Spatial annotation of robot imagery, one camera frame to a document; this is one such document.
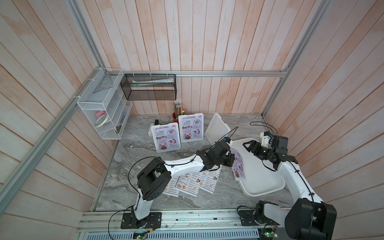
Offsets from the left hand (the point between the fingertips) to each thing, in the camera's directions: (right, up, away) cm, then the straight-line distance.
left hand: (234, 161), depth 80 cm
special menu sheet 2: (+3, -5, +3) cm, 6 cm away
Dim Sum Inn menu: (-36, -17, +3) cm, 39 cm away
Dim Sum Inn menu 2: (-25, -14, +5) cm, 29 cm away
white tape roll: (-74, +22, +1) cm, 77 cm away
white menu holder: (-46, +11, +10) cm, 49 cm away
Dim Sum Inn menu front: (-15, -13, +7) cm, 21 cm away
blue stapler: (-50, +23, +30) cm, 62 cm away
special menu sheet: (-23, +19, +18) cm, 34 cm away
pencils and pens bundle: (-32, +31, +24) cm, 50 cm away
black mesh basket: (-49, +43, +7) cm, 66 cm away
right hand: (+9, +8, +4) cm, 13 cm away
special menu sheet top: (-39, +13, +12) cm, 43 cm away
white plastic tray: (+16, -11, +5) cm, 21 cm away
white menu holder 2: (-31, +23, +13) cm, 40 cm away
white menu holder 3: (-5, +17, +24) cm, 30 cm away
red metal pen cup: (-35, +24, +23) cm, 48 cm away
